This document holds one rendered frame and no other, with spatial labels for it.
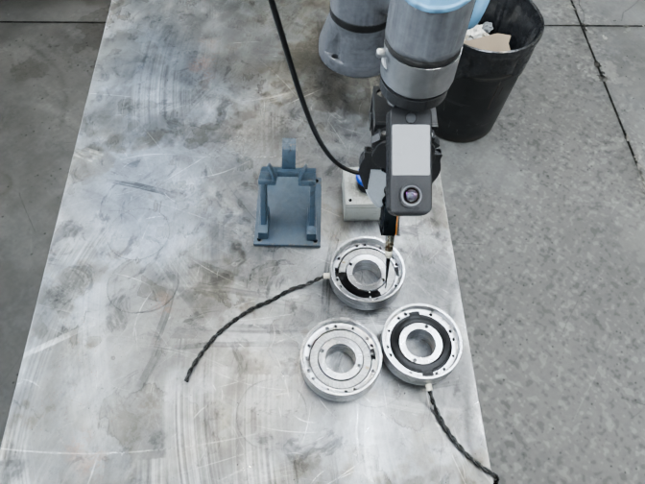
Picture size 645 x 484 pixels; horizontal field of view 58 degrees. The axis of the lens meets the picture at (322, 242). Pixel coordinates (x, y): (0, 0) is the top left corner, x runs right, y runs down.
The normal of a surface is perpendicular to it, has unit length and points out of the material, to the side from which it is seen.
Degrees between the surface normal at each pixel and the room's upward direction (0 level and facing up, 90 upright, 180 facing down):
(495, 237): 0
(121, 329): 0
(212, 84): 0
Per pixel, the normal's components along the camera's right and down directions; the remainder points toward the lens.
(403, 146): 0.06, 0.00
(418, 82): -0.09, 0.85
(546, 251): 0.04, -0.52
